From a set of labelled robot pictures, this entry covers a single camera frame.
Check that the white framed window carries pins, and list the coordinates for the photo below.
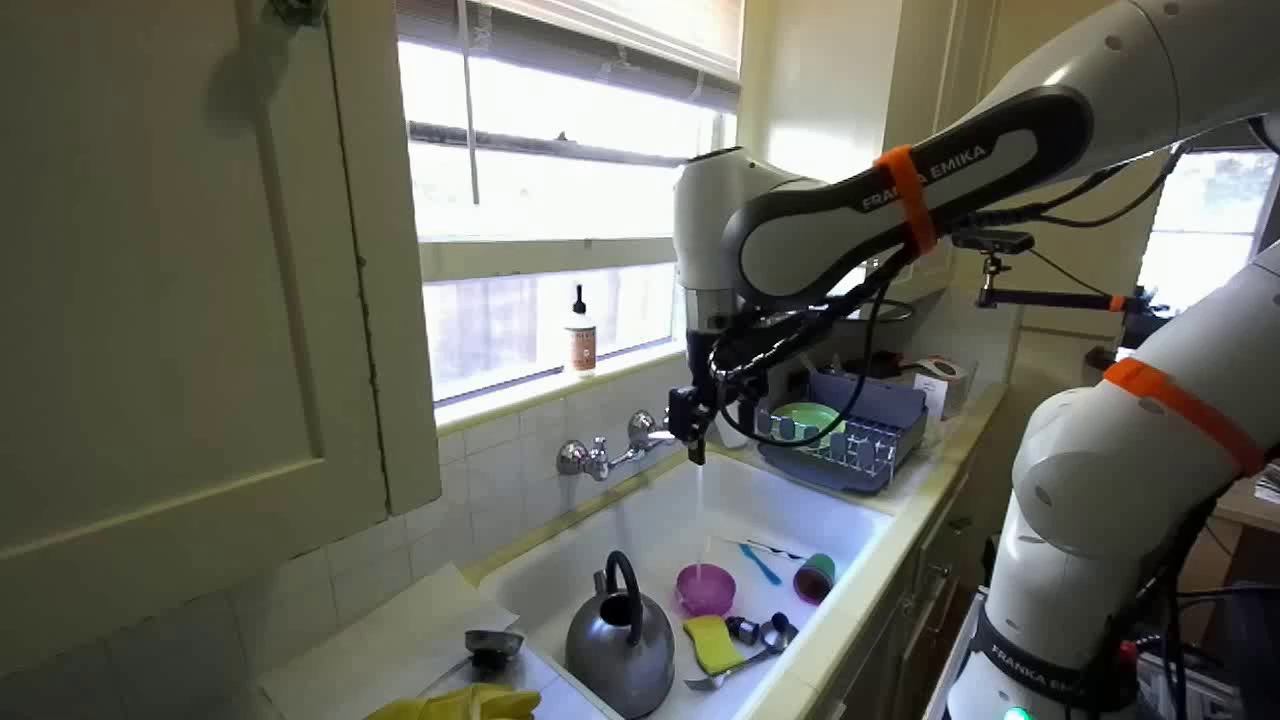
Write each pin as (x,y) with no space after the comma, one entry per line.
(562,253)

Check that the blue plastic spoon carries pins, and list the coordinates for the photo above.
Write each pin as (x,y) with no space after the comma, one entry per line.
(761,564)

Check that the yellow sponge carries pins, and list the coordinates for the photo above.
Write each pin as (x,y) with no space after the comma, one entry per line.
(712,645)

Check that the purple plastic bowl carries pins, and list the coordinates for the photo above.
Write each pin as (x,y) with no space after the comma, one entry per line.
(704,590)

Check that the cream cabinet door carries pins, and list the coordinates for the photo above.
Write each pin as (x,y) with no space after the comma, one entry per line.
(163,264)

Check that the green and pink cup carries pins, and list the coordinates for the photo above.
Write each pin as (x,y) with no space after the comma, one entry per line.
(815,576)

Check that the green dish in rack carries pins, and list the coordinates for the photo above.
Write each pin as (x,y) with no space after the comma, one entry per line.
(804,422)

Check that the grey dish rack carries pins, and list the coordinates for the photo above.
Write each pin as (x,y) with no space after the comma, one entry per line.
(864,434)

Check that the grey metal kettle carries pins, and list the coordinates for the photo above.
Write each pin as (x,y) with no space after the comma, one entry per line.
(622,651)

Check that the window blind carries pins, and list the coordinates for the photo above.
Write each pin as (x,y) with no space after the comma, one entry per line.
(626,26)

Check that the black and metal utensil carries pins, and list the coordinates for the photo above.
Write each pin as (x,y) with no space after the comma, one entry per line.
(771,628)

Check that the brown pump soap bottle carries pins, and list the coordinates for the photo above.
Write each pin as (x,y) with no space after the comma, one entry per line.
(580,341)

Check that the yellow cloth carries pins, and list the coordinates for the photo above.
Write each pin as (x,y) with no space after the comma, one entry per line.
(461,706)

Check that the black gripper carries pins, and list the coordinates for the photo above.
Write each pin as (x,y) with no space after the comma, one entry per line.
(704,382)

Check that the chrome wall faucet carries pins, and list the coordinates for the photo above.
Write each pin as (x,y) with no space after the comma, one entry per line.
(587,459)

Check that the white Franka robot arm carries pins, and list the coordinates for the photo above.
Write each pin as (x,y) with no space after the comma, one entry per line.
(827,225)

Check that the white container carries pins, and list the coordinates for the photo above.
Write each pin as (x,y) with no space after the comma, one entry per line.
(946,385)

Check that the white kitchen sink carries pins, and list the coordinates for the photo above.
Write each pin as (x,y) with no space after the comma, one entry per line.
(652,524)

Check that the metal sink strainer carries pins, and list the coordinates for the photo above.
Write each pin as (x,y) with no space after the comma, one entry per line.
(494,651)

